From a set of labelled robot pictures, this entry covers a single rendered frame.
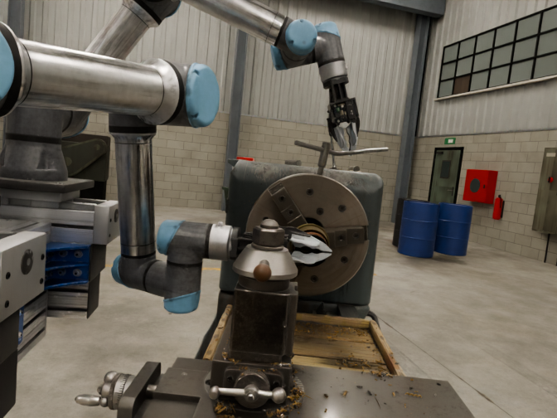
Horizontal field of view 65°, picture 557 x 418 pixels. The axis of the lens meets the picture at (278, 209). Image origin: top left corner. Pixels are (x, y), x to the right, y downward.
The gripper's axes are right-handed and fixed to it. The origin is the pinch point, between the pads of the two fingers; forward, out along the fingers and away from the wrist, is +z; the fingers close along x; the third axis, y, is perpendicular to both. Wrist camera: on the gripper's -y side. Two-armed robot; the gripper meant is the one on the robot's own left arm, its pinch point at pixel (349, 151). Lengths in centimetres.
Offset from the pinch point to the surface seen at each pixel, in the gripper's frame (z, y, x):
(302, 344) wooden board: 37, 39, -23
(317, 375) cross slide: 29, 69, -21
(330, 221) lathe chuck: 16.1, 17.0, -10.9
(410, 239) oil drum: 160, -583, 149
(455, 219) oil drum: 155, -633, 243
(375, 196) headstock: 14.2, 1.3, 4.4
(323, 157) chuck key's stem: -0.2, 13.5, -8.7
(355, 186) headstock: 10.0, 1.1, -0.5
